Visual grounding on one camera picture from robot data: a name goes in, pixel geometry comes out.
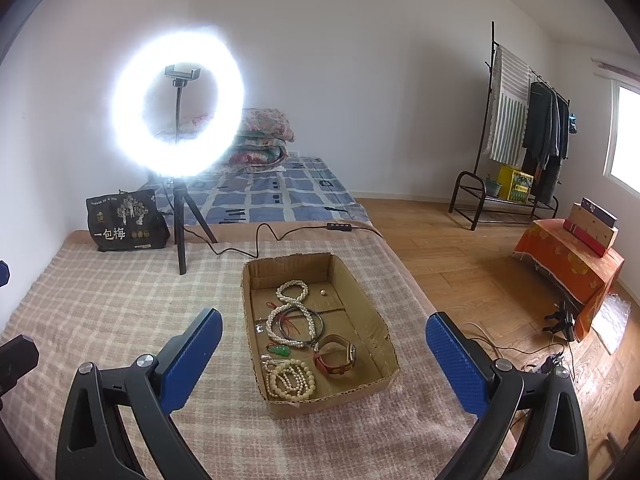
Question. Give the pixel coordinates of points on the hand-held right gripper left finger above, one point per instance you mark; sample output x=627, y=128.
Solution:
x=192, y=360

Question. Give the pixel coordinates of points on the red and tan boxes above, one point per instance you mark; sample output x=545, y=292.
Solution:
x=595, y=222

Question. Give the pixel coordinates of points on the dark hanging clothes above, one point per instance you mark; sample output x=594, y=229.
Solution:
x=542, y=125

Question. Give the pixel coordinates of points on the black tripod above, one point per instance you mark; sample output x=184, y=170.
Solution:
x=181, y=240

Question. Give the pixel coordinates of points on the blue checked bedsheet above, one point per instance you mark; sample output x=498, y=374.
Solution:
x=280, y=195

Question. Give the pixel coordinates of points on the black printed bag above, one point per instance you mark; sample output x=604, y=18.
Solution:
x=125, y=230

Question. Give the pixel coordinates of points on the black clamp stand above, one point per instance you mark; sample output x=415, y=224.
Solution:
x=565, y=322

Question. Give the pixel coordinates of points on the small green pot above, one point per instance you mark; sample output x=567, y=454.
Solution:
x=493, y=186

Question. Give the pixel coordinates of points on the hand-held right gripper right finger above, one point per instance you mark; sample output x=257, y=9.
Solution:
x=457, y=360

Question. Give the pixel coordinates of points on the black clothes rack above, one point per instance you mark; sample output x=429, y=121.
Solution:
x=462, y=185

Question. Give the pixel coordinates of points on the black phone holder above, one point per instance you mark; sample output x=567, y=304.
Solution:
x=182, y=71

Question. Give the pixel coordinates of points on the cardboard box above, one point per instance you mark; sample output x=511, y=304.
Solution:
x=360, y=310

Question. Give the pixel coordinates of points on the striped hanging cloth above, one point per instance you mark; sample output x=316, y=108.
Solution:
x=510, y=110

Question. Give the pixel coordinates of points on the folded floral quilt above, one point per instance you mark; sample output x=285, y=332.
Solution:
x=265, y=130

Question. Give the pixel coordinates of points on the pink plaid blanket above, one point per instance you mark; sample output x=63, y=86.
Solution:
x=125, y=300

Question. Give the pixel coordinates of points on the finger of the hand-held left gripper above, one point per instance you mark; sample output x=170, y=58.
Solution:
x=20, y=360
x=4, y=272

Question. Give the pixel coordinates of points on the window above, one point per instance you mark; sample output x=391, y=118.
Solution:
x=625, y=130

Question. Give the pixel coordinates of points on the red flat box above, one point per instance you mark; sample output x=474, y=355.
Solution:
x=585, y=240

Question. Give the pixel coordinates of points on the yellow box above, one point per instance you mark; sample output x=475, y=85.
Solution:
x=515, y=185

